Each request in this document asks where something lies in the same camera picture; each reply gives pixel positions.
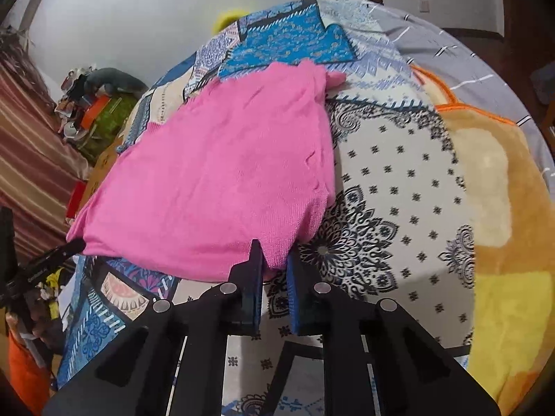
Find yellow patterned mat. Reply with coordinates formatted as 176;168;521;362
78;136;131;209

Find striped red gold curtain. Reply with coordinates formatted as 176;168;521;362
0;26;94;261

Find orange box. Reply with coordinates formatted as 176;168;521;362
80;95;111;128

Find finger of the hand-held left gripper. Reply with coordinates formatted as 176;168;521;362
41;239;86;269

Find green patterned storage bag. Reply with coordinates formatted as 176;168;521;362
78;93;139;163

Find yellow foam tube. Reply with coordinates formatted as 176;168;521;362
212;9;248;33

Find pink knit cardigan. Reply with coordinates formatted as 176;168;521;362
67;60;347;282

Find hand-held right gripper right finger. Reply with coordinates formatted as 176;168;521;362
260;253;501;416

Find orange plastic bag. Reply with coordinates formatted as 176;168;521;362
9;333;50;414

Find patchwork patterned bedsheet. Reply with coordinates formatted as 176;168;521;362
56;0;475;416

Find yellow fleece blanket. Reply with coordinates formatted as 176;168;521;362
412;65;555;404

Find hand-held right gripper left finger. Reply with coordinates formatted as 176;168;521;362
41;239;266;416

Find grey checked bedsheet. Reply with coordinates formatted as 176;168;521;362
368;4;555;157

